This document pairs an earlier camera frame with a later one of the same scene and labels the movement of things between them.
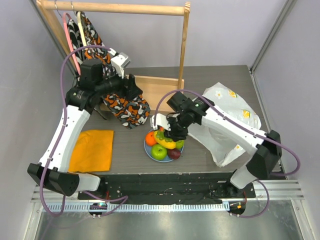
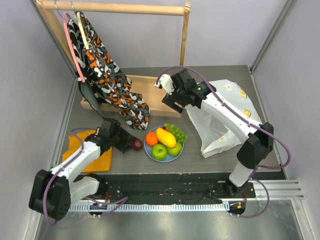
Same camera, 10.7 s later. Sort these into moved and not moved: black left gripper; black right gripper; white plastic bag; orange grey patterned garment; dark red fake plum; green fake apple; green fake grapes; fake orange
Moved: green fake grapes; black left gripper; dark red fake plum; black right gripper; white plastic bag
Not moved: green fake apple; orange grey patterned garment; fake orange
